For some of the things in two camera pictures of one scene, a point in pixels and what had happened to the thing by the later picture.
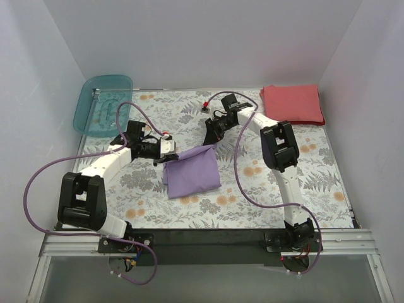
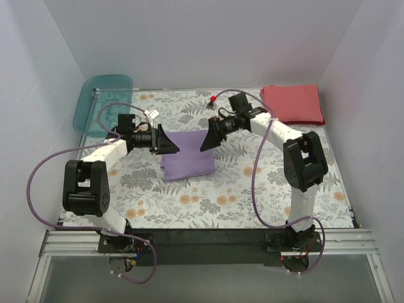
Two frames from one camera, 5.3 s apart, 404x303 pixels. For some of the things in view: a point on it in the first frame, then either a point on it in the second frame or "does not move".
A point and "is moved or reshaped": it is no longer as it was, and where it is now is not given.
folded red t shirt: x=298 y=104 does not move
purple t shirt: x=196 y=171 is moved or reshaped
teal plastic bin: x=95 y=115 does not move
